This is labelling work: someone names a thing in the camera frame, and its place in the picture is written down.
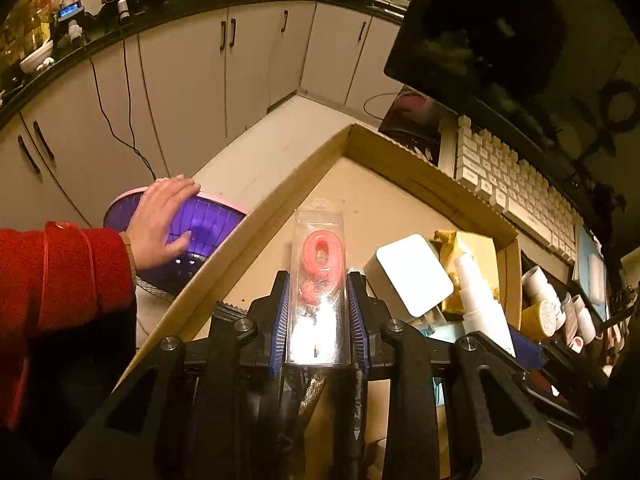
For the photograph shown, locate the white kitchen cabinets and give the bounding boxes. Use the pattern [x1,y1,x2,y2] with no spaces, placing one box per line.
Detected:
[0,2,401,231]

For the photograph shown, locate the white plastic bottle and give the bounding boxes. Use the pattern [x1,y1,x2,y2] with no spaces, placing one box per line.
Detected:
[521,300,566,338]
[570,295,597,343]
[521,266,551,301]

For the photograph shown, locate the clear case with pink candle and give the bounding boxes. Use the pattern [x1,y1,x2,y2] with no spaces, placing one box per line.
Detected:
[285,200,349,367]

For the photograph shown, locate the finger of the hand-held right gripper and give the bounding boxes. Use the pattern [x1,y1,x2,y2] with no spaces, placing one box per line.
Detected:
[509,331,548,368]

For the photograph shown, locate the purple basket pink rim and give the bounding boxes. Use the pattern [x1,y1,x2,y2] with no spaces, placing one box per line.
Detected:
[103,186,249,297]

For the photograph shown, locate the white power adapter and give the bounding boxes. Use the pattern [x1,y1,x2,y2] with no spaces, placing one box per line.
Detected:
[362,247,455,318]

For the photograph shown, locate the black marker pen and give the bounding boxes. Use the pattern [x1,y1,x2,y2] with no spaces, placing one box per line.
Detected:
[345,365,368,480]

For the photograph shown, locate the white soft packet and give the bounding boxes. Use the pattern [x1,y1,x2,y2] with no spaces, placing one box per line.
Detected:
[587,254,607,293]

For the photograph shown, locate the shallow cardboard box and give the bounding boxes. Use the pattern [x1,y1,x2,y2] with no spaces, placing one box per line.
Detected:
[114,124,523,480]

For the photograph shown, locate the blue notebook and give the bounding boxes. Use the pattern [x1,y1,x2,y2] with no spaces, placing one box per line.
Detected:
[572,222,608,321]

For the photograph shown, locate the white spray bottle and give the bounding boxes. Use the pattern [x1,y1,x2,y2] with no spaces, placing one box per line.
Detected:
[452,252,516,358]

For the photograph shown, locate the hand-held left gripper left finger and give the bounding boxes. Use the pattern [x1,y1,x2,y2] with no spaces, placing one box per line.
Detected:
[52,270,301,480]

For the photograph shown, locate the another person's forearm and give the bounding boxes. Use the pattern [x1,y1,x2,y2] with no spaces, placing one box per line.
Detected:
[0,221,138,431]

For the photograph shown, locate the yellow foil packet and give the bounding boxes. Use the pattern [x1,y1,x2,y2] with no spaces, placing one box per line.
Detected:
[432,229,501,316]

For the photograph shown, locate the black computer monitor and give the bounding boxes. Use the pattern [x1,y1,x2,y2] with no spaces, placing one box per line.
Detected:
[384,0,640,221]

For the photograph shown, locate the white bowl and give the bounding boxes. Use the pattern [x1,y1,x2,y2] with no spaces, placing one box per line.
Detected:
[20,40,55,73]

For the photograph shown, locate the black kitchen countertop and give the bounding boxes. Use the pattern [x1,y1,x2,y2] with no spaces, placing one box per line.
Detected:
[0,0,406,126]

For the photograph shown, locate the blue cartoon tissue pack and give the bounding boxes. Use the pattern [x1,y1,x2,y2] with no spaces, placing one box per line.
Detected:
[417,317,468,406]

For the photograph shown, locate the white keyboard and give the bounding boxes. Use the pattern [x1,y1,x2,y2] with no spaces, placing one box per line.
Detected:
[455,115,583,263]

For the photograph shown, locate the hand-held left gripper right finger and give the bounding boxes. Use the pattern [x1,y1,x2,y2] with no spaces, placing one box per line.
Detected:
[346,270,581,480]

